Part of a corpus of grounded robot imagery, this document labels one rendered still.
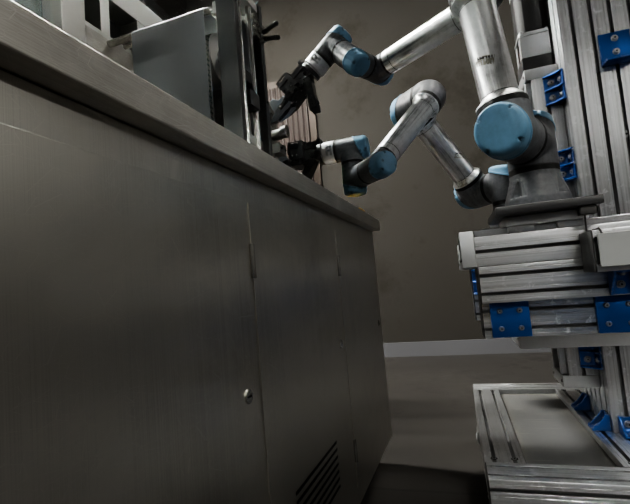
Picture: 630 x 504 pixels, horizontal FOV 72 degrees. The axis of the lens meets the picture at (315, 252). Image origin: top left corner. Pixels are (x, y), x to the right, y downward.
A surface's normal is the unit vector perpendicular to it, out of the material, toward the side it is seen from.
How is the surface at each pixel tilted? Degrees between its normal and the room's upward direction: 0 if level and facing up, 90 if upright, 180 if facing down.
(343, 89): 90
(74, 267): 90
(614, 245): 90
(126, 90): 90
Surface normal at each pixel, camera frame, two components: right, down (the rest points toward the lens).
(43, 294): 0.94, -0.11
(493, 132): -0.68, 0.14
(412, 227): -0.31, -0.05
